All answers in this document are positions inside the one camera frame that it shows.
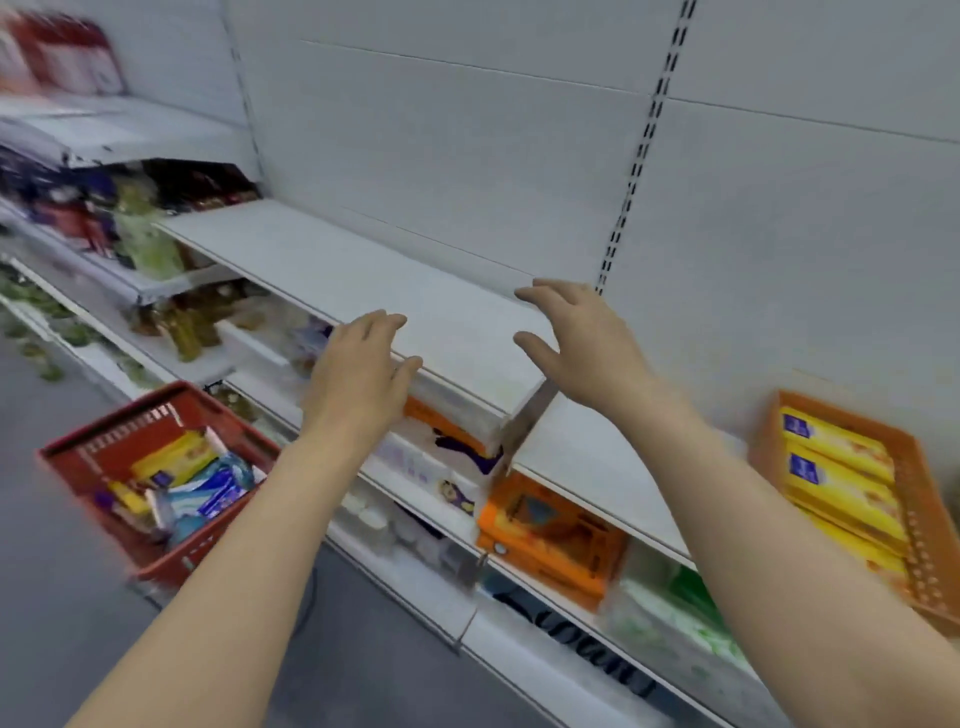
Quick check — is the person's left hand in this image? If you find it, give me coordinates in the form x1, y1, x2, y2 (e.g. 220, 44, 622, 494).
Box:
299, 309, 425, 451

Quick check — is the person's right hand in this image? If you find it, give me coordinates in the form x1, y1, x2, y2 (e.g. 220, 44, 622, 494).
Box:
513, 278, 680, 430

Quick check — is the orange plastic basket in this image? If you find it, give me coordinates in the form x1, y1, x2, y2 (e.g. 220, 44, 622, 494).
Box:
749, 389, 960, 639

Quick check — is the pile of wipe packets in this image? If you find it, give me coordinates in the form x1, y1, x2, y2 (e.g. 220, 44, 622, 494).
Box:
97, 427, 260, 550

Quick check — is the red plastic shopping basket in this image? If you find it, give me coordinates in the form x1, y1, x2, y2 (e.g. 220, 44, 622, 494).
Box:
35, 380, 281, 590

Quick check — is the person's right forearm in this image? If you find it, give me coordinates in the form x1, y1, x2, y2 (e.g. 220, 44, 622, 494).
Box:
633, 386, 960, 728

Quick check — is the person's left forearm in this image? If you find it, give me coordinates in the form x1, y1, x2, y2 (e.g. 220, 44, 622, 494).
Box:
67, 427, 391, 728

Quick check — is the purple and white tissue pack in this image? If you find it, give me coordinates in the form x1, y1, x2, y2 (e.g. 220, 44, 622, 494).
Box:
288, 318, 337, 376

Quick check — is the large white paper roll pack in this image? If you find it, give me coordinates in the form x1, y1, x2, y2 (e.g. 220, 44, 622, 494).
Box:
217, 296, 316, 373

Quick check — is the orange white paper roll pack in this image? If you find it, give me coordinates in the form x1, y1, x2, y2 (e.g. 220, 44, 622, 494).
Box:
374, 395, 511, 519

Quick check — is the row of yellow oil bottles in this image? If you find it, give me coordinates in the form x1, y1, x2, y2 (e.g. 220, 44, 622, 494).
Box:
128, 288, 253, 363

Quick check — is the green and white tissue pack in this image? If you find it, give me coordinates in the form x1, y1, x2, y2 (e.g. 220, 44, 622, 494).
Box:
602, 558, 763, 695

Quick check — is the dark printed pack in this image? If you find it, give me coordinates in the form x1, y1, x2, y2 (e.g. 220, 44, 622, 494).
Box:
491, 584, 665, 703

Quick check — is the row of red white packs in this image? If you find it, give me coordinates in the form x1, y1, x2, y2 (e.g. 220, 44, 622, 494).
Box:
0, 11, 127, 99

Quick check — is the black floor cable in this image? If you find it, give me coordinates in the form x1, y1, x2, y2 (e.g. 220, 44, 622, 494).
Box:
298, 566, 322, 635

